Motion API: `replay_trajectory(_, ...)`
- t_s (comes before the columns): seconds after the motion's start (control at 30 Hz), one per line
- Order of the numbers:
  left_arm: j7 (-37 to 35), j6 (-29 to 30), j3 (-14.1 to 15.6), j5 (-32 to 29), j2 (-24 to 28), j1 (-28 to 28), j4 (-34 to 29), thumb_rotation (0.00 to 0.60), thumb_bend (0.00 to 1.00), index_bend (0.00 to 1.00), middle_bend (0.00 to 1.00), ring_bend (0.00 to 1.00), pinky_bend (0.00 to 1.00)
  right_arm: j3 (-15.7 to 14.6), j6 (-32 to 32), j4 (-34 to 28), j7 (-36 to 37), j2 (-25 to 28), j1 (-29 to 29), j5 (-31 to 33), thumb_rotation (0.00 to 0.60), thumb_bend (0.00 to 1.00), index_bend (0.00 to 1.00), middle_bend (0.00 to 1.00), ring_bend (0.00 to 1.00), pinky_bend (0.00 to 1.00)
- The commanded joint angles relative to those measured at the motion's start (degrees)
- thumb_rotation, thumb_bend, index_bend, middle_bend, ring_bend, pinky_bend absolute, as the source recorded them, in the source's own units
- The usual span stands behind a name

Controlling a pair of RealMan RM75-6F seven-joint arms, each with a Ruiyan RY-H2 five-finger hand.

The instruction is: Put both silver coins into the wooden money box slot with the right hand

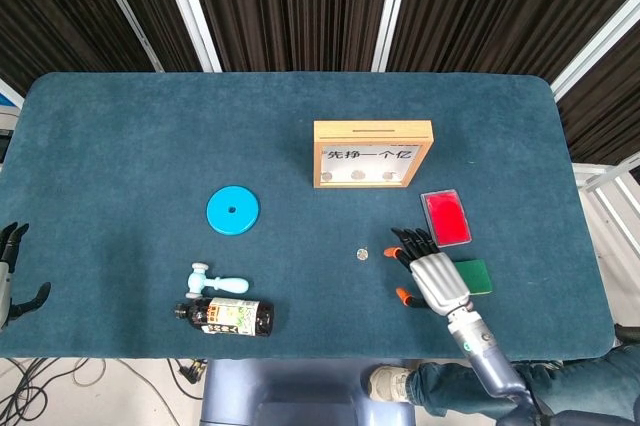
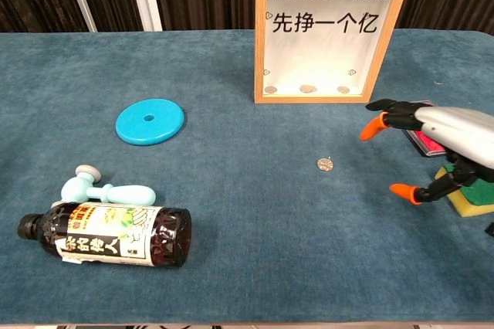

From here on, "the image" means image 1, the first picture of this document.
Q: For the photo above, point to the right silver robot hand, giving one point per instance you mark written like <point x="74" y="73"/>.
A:
<point x="440" y="281"/>

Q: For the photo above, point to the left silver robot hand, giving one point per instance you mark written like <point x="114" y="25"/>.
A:
<point x="5" y="293"/>

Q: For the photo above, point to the silver coin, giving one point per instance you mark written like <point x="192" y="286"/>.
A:
<point x="353" y="175"/>
<point x="361" y="254"/>

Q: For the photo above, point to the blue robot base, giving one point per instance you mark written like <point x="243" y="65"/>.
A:
<point x="280" y="391"/>

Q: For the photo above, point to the green yellow sponge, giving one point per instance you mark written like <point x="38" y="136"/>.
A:
<point x="475" y="276"/>

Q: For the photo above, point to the red stamp pad box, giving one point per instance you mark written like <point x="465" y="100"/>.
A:
<point x="447" y="213"/>

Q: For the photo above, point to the person's leg in jeans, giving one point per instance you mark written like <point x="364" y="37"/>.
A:
<point x="450" y="388"/>

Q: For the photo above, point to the white sneaker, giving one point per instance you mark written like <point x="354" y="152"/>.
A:
<point x="390" y="383"/>

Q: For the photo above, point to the teal table cloth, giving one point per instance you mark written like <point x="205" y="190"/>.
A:
<point x="125" y="146"/>

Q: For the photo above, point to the white blue sign board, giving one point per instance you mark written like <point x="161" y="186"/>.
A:
<point x="7" y="98"/>

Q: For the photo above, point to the black power plug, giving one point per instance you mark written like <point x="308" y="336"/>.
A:
<point x="192" y="371"/>

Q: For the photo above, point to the blue disc with hole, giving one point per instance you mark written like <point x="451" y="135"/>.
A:
<point x="245" y="211"/>

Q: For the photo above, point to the brown tea bottle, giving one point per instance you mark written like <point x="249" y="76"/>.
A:
<point x="230" y="317"/>

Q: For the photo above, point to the light blue toy hammer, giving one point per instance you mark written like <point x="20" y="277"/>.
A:
<point x="225" y="284"/>

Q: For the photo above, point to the black pleated curtain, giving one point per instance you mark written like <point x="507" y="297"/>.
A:
<point x="300" y="6"/>

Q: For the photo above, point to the wooden coin box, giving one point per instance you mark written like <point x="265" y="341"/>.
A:
<point x="372" y="130"/>

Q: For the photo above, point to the white aluminium frame rack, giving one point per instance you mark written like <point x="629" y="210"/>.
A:
<point x="607" y="173"/>

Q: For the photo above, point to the wide white frame post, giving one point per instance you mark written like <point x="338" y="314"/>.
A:
<point x="390" y="8"/>
<point x="597" y="43"/>
<point x="190" y="8"/>

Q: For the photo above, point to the thin white frame post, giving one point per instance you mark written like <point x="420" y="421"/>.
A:
<point x="126" y="11"/>

